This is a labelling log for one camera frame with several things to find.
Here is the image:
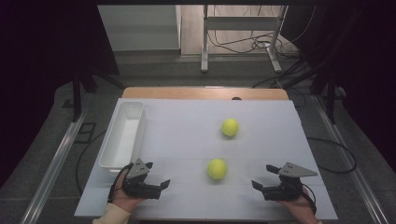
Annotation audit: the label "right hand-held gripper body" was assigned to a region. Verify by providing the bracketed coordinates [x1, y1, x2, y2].
[262, 161, 318, 202]

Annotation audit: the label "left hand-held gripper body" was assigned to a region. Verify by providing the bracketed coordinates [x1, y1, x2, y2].
[120, 158, 163, 201]

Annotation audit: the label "white plastic bin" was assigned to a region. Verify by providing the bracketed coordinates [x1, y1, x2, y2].
[98, 101, 148, 174]

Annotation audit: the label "yellow tennis ball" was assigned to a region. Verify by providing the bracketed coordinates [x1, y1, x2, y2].
[220, 117, 240, 138]
[206, 158, 229, 181]

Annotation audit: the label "person's left hand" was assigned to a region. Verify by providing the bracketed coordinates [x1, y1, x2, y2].
[110, 173, 146, 215]

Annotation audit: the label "person's right hand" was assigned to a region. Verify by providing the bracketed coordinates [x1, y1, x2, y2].
[276, 187, 320, 224]

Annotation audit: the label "white table cover board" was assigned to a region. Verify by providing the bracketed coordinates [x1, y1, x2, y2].
[74, 97, 339, 221]

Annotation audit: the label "black stand legs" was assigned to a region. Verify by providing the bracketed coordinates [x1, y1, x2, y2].
[311, 62, 340, 125]
[71, 66, 127, 123]

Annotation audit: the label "white cabinet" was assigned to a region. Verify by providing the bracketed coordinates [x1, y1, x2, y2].
[97, 4, 182, 52]

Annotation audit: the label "dark curtain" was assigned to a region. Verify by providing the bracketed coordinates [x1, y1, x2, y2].
[281, 0, 396, 175]
[0, 0, 120, 188]

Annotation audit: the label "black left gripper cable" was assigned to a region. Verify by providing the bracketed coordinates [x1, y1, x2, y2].
[106, 163, 134, 203]

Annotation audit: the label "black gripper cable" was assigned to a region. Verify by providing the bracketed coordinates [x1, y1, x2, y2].
[106, 163, 134, 203]
[301, 183, 318, 217]

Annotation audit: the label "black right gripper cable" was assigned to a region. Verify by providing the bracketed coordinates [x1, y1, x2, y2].
[301, 183, 318, 217]

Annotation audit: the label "thin black floor cable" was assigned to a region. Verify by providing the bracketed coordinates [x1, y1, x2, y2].
[306, 135, 358, 175]
[75, 130, 107, 195]

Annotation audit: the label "aluminium floor rail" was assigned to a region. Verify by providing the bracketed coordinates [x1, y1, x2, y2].
[19, 110, 88, 224]
[312, 94, 390, 224]

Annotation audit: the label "thick black floor cables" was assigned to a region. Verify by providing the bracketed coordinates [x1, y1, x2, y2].
[251, 59, 321, 90]

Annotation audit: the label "tangle of black floor cables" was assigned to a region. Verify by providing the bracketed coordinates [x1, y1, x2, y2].
[207, 29, 300, 60]

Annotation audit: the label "white metal stand frame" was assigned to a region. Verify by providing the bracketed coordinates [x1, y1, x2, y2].
[200, 4, 289, 74]

